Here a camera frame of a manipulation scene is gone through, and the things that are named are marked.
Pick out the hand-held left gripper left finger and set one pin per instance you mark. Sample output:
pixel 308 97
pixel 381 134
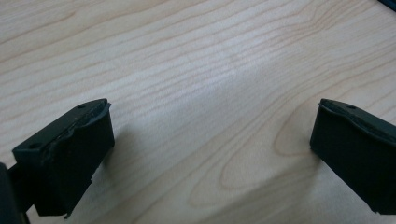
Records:
pixel 71 155

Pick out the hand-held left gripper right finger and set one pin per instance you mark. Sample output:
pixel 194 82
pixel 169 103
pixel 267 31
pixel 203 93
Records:
pixel 358 155

